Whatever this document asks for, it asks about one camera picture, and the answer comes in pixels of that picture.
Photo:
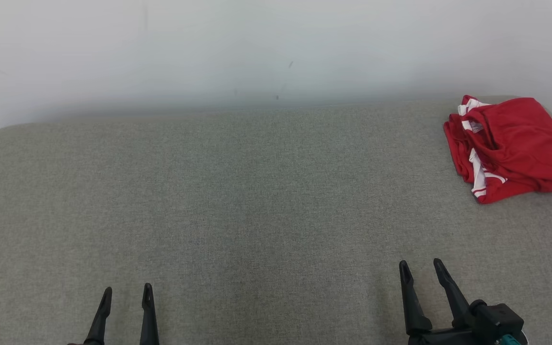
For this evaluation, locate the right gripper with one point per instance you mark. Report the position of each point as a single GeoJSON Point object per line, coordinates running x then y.
{"type": "Point", "coordinates": [443, 338]}

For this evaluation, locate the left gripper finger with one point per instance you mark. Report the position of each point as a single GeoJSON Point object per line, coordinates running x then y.
{"type": "Point", "coordinates": [99, 321]}
{"type": "Point", "coordinates": [149, 321]}

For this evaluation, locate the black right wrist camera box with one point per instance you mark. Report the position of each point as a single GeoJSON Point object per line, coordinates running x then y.
{"type": "Point", "coordinates": [496, 318]}

